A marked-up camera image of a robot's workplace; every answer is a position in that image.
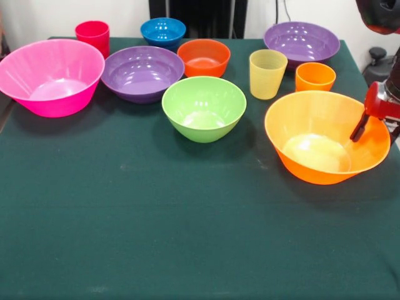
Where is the large orange bowl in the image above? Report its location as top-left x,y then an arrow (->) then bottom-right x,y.
264,90 -> 392,186

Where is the grey base with black knob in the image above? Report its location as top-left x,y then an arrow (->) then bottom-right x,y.
362,46 -> 395,88

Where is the large pink bowl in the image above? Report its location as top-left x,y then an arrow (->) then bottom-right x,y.
0,38 -> 106,119

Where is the dark green tablecloth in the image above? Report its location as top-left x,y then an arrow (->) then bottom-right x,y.
0,36 -> 400,300

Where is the small blue bowl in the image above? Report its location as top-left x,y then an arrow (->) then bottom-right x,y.
139,17 -> 187,53

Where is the thin black wall cable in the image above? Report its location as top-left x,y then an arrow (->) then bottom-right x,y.
274,0 -> 293,26

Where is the green bowl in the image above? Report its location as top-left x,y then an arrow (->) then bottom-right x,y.
161,76 -> 248,144

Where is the red cup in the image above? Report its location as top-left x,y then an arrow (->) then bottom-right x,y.
74,20 -> 111,59

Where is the purple bowl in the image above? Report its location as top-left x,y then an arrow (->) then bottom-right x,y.
100,46 -> 186,104
263,21 -> 341,71

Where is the orange cup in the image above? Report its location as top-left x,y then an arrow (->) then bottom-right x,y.
295,62 -> 337,93

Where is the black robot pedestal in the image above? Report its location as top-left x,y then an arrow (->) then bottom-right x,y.
149,0 -> 248,40

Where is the yellow-green cup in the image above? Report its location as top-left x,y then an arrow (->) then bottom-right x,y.
249,49 -> 289,101

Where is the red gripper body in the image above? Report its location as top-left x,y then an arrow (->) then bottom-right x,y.
364,81 -> 400,121

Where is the small red-orange bowl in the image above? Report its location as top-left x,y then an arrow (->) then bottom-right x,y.
177,38 -> 232,78

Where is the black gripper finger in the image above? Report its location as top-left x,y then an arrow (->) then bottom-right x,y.
349,112 -> 370,143

